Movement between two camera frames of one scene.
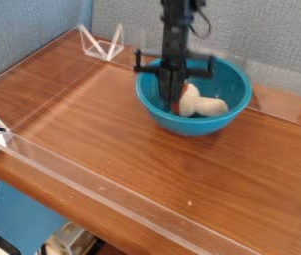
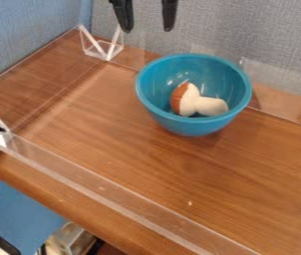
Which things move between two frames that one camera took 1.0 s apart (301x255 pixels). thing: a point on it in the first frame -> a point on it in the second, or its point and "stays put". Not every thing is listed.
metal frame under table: (75, 240) stays put
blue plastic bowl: (230, 84) stays put
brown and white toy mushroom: (191, 103) stays put
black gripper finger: (164, 87) -> (124, 12)
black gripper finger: (176, 82) -> (168, 7)
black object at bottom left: (1, 243) stays put
